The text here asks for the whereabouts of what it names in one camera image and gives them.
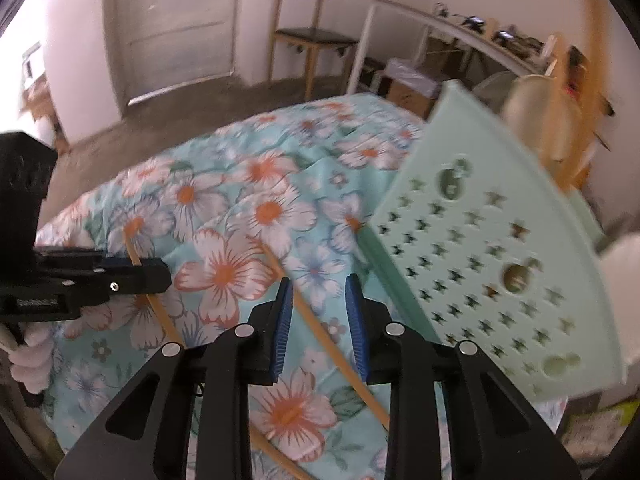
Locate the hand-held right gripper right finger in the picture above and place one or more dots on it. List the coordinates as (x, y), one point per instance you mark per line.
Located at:
(356, 330)

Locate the floral blue blanket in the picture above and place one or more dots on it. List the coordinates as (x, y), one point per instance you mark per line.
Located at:
(250, 210)

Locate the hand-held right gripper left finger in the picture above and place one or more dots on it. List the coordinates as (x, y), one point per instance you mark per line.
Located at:
(282, 330)

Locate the light green utensil holder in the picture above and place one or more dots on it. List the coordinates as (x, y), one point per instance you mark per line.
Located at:
(500, 260)

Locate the wooden chair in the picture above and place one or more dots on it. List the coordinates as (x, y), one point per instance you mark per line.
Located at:
(310, 37)

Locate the black device with screen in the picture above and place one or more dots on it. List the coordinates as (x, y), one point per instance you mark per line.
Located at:
(503, 35)
(472, 22)

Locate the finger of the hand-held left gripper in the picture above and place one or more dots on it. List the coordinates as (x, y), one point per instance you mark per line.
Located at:
(75, 260)
(140, 277)

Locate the person's left hand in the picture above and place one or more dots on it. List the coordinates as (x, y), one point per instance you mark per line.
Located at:
(32, 360)

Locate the yellow printed bag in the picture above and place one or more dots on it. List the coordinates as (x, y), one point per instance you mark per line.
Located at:
(600, 430)

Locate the long white table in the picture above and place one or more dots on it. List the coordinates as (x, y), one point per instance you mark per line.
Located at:
(440, 22)

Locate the plastic-wrapped box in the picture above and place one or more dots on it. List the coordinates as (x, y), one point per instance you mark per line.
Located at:
(412, 72)

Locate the cream rice paddle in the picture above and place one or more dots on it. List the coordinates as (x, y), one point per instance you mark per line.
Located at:
(540, 115)

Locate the white door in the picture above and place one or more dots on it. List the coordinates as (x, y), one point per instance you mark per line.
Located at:
(175, 25)

